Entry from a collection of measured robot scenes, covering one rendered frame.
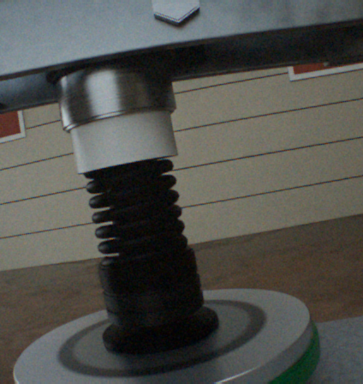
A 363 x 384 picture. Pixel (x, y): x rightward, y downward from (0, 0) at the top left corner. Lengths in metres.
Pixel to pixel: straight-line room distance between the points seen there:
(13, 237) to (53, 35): 7.05
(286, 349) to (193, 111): 6.17
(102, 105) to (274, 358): 0.18
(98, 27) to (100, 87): 0.04
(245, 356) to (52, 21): 0.22
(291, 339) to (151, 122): 0.16
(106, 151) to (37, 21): 0.09
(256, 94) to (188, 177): 1.40
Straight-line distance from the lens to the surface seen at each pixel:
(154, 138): 0.31
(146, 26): 0.28
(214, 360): 0.28
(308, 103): 6.42
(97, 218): 0.32
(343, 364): 0.39
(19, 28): 0.30
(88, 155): 0.31
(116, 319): 0.33
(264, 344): 0.29
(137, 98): 0.30
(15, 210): 7.24
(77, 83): 0.31
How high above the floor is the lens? 0.97
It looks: 3 degrees down
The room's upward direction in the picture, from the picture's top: 10 degrees counter-clockwise
